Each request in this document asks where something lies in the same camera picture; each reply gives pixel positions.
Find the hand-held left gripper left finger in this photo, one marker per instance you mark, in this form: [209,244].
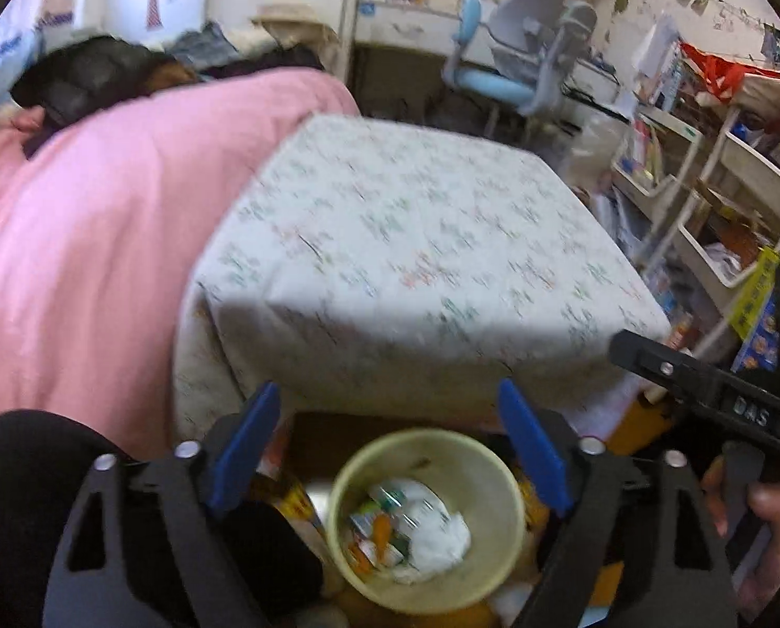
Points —
[243,451]

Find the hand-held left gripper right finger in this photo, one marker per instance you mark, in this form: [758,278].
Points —
[534,451]

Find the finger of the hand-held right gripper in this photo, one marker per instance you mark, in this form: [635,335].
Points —
[652,360]

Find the pale yellow trash bin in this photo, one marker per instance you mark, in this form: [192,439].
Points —
[481,484]

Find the white tissue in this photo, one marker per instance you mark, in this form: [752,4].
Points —
[439,530]

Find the small orange wrapper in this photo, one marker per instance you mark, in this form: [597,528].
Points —
[382,530]

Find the person's right hand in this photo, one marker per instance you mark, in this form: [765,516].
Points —
[779,536]

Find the blue printed box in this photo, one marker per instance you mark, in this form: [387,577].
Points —
[760,347]

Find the white tiered storage cart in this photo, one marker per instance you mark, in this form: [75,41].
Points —
[756,157]

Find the clear plastic bag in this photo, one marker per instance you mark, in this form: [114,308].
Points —
[593,137]

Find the person's black trouser leg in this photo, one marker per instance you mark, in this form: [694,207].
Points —
[17,504]

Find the floral tablecloth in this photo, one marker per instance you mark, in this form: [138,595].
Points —
[396,242]

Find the pink blanket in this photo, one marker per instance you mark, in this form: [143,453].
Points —
[102,242]

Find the red cloth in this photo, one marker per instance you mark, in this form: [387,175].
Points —
[724,72]

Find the grey blue desk chair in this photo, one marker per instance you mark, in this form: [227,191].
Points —
[534,6]

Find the brown plush cloth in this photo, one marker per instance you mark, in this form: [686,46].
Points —
[167,75]

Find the black clothing pile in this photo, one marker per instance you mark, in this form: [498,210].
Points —
[279,59]

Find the black puffer jacket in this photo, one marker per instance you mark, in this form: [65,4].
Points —
[82,78]

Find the blue denim clothing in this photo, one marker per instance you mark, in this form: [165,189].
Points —
[200,46]

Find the white study desk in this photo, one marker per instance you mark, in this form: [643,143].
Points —
[403,26]

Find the beige cloth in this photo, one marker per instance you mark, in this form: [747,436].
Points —
[292,16]

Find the whale print curtain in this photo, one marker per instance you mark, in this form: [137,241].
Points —
[10,59]

